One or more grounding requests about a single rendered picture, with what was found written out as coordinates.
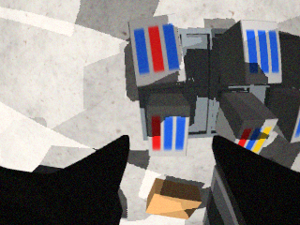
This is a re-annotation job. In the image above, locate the grey slotted rack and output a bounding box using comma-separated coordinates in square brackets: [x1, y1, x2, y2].
[138, 27, 290, 140]

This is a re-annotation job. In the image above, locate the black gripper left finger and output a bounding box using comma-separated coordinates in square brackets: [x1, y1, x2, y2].
[0, 134, 130, 225]

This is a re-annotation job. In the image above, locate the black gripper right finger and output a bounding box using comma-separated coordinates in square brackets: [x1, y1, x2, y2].
[211, 135, 300, 225]

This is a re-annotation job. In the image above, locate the tan cardboard box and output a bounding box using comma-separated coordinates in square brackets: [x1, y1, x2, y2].
[146, 177, 202, 220]

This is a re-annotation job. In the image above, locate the white block with blue and red stripes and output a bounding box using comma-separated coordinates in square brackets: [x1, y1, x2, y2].
[278, 38, 300, 90]

